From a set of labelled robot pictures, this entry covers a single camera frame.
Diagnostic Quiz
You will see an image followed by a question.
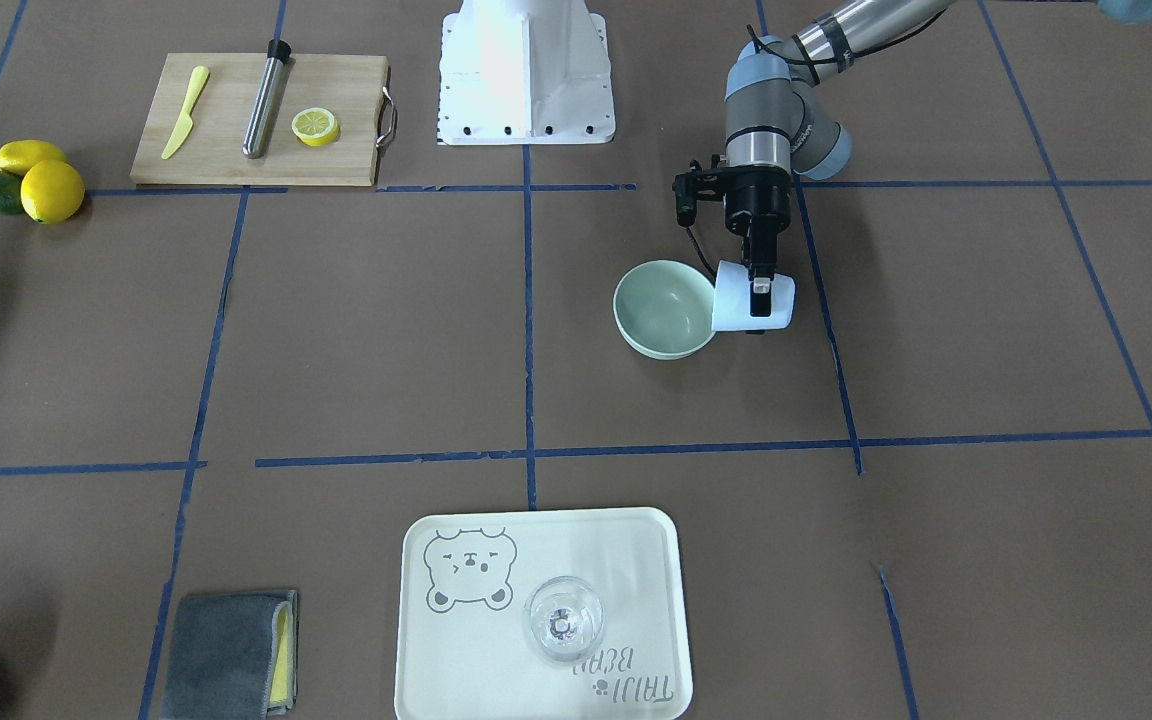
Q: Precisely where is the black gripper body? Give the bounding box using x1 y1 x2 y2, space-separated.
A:
673 161 794 263

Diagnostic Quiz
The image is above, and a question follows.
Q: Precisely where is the light blue plastic cup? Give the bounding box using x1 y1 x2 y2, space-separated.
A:
710 260 797 332

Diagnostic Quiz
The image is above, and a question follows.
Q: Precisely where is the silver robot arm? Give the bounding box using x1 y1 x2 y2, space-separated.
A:
673 1 948 333

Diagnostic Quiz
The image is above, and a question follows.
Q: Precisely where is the mint green bowl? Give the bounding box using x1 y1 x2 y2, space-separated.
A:
612 260 717 361

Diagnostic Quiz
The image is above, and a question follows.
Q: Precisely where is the clear wine glass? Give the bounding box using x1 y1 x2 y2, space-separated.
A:
524 575 605 664

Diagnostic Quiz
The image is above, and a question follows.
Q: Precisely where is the cream bear tray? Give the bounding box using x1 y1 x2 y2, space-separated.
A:
394 507 694 719

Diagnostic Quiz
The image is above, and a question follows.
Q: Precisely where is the lemon half slice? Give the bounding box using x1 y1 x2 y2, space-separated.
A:
291 108 340 147

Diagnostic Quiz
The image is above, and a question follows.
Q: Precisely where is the steel rod black cap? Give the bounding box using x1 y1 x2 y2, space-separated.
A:
241 38 291 159

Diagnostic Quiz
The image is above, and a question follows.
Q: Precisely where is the wooden cutting board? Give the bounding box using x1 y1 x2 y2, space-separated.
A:
129 53 399 188

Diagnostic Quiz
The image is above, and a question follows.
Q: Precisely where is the yellow plastic knife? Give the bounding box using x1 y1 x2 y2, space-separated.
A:
160 65 211 160

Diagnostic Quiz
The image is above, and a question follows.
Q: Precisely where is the grey folded cloth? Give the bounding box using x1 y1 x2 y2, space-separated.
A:
159 588 300 719

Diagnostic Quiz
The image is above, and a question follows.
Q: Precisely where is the large yellow lemon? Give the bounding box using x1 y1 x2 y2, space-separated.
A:
20 160 86 223

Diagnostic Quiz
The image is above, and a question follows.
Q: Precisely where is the small yellow lemon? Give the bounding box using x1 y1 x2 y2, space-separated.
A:
0 138 68 179

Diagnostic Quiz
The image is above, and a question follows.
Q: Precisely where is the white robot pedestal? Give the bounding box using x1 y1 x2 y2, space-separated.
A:
435 1 617 147

